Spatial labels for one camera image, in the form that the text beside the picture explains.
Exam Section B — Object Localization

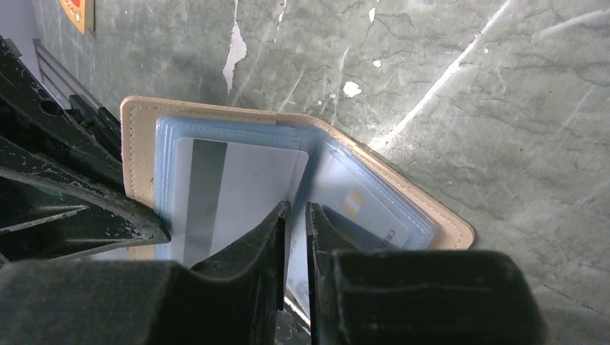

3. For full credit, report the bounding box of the grey striped credit card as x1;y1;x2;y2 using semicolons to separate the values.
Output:
166;138;309;266
311;154;411;249

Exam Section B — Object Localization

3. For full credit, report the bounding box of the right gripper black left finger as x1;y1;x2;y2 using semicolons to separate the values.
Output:
1;201;291;344

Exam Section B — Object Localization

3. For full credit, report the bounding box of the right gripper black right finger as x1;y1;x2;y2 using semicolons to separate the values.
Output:
305;203;547;344

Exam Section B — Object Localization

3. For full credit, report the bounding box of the orange patterned card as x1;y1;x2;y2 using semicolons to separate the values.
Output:
59;0;96;35

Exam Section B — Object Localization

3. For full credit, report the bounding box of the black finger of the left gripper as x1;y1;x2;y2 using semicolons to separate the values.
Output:
1;138;170;262
1;40;124;193

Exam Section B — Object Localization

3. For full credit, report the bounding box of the tan card holder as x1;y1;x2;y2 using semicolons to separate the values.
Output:
120;96;475;309

